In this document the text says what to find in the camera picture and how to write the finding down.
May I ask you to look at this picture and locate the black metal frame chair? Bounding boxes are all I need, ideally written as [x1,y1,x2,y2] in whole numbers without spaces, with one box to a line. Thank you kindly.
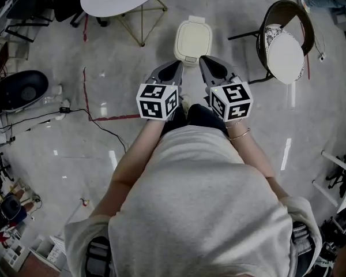
[4,0,55,43]

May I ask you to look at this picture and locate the grey harness strap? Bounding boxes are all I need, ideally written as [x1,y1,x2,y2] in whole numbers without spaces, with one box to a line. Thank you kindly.
[85,237,112,277]
[292,221,315,255]

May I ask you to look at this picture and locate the red floor tape line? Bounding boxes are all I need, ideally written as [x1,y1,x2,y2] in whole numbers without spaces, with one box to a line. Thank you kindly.
[82,66,142,122]

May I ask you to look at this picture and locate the cream pedal trash bin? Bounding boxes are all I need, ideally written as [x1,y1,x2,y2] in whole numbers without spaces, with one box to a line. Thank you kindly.
[173,14,213,68]

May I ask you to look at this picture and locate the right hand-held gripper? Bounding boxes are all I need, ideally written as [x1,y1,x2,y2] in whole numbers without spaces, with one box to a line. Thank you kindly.
[199,55,254,123]

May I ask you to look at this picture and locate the person's left forearm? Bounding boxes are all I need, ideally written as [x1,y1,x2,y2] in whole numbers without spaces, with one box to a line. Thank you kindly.
[112,119,165,184]

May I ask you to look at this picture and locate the black office chair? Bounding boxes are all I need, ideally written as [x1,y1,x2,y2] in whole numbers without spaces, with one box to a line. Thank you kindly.
[54,0,108,28]

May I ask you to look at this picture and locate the person's right forearm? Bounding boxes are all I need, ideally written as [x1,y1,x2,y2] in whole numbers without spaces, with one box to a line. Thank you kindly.
[225,119,276,181]

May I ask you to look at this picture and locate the black equipment pile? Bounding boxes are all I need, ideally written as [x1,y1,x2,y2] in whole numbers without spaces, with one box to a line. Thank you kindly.
[319,216,346,277]

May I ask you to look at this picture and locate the person's grey shirt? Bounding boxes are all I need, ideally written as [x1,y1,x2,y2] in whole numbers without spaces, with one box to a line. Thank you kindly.
[63,125,324,277]

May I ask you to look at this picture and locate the black floor cable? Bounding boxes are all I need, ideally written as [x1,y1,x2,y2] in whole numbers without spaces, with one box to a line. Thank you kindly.
[0,108,127,155]

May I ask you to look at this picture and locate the person's dark trousers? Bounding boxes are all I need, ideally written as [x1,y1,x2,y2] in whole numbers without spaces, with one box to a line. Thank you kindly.
[160,104,229,140]

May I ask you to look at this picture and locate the white table frame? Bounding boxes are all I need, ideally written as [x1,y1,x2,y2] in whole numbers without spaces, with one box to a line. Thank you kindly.
[311,138,346,213]

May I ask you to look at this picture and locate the thin metal bracelet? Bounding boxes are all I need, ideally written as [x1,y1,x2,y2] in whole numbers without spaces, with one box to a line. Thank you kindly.
[228,127,251,141]

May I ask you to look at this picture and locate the black oval seat shell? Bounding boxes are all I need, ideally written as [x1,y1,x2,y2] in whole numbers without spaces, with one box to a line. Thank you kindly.
[0,70,50,111]

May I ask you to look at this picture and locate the dark chair with white seat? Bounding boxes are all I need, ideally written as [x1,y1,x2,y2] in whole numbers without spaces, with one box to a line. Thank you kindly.
[227,0,315,85]

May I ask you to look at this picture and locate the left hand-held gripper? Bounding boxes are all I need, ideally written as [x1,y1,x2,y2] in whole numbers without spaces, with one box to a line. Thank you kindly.
[136,59,185,122]

